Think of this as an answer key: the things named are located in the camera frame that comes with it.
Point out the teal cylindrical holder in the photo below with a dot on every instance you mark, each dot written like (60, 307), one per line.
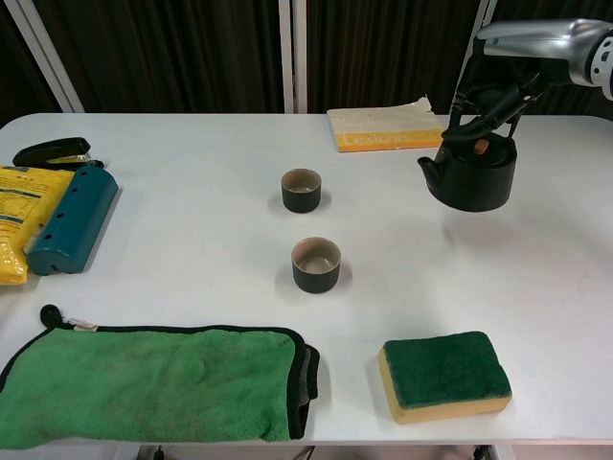
(76, 220)

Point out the yellow and white book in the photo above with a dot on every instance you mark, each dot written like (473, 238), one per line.
(373, 124)

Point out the dark ceramic cup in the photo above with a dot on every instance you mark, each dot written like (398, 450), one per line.
(301, 201)
(316, 280)

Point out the black stapler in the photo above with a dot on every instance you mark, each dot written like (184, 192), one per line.
(48, 151)

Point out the yellow snack bag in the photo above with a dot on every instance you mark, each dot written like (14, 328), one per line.
(24, 211)

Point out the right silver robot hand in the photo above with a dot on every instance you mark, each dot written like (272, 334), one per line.
(536, 43)

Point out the green microfibre towel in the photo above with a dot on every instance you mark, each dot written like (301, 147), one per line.
(143, 383)

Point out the black teapot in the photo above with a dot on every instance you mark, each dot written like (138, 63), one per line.
(479, 187)

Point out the green and yellow sponge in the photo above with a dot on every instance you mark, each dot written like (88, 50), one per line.
(440, 369)

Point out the white partition frame post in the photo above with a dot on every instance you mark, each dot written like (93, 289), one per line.
(45, 62)
(483, 7)
(286, 57)

